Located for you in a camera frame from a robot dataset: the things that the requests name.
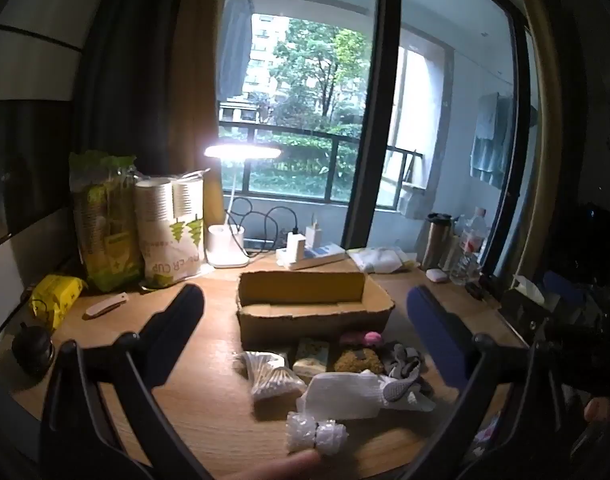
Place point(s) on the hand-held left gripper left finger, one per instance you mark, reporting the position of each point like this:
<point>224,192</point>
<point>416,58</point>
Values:
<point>177,322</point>

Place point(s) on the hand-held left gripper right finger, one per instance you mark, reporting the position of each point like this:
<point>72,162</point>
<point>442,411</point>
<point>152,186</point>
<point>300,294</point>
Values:
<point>435,330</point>

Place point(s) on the pink plush toy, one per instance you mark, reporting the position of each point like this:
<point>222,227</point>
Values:
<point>365,338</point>

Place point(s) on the brown plush toy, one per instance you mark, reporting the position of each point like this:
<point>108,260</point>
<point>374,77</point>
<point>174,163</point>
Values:
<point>357,360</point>

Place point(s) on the bag of cotton swabs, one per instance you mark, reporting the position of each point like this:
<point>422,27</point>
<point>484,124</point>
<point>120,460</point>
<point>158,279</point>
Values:
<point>270,375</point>

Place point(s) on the white paper towel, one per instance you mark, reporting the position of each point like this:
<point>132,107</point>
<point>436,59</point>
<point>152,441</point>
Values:
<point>342,395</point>

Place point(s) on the brown cardboard box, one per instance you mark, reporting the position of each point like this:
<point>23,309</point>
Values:
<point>310,317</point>

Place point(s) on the printed tissue pack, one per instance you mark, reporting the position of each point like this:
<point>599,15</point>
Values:
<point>311,357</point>

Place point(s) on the bubble wrap roll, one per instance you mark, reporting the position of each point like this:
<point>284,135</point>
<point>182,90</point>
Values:
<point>310,432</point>

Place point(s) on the person's right hand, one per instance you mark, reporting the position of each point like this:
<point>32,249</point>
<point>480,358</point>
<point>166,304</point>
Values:
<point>597,410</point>

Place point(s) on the white earbud case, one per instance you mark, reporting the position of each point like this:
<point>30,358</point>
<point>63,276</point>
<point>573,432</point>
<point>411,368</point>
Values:
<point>436,275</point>

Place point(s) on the white folding knife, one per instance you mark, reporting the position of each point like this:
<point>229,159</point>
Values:
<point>105,306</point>

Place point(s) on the clear water bottle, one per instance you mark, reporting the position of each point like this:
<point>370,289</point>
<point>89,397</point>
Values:
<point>467,255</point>

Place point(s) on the steel thermos cup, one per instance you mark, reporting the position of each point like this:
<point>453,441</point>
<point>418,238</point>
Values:
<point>435,242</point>

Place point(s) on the white plastic bag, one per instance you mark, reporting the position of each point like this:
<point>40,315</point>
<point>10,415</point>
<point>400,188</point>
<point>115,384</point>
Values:
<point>382,259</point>

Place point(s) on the white desk lamp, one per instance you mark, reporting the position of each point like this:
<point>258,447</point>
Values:
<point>227,247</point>

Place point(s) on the tissue box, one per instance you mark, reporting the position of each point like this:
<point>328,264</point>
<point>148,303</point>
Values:
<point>527,290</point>

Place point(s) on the white paper cup bag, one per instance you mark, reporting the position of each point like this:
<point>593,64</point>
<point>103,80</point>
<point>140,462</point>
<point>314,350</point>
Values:
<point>172,230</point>

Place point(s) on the green paper cup bag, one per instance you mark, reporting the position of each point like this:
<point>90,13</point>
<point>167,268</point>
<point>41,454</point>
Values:
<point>105,230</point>

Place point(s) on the yellow packet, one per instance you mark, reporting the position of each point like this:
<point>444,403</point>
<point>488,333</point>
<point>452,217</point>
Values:
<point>55,300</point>

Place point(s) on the white and blue power strip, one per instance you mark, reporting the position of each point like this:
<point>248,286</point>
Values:
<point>320,255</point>

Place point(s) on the white charger block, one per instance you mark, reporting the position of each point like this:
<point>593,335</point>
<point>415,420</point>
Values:
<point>296,247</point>

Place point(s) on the black round object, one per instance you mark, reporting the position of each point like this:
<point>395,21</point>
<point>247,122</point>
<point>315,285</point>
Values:
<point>32,350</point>

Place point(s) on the white plug adapter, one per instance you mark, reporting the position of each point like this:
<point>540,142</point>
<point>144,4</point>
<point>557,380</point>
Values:
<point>313,232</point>

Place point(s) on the hanging light blue clothes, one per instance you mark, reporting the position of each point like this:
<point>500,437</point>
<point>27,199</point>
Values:
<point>490,140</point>

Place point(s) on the tan curtain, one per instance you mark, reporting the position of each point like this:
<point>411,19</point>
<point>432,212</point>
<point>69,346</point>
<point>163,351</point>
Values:
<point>200,85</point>

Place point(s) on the dark curtain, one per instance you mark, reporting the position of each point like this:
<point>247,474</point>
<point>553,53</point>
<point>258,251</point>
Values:
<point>130,70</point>

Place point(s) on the hanging grey garment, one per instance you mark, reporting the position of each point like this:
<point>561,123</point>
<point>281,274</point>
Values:
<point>233,45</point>

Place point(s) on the black sliding door frame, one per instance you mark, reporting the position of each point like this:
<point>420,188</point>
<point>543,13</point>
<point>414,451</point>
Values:
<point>377,110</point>

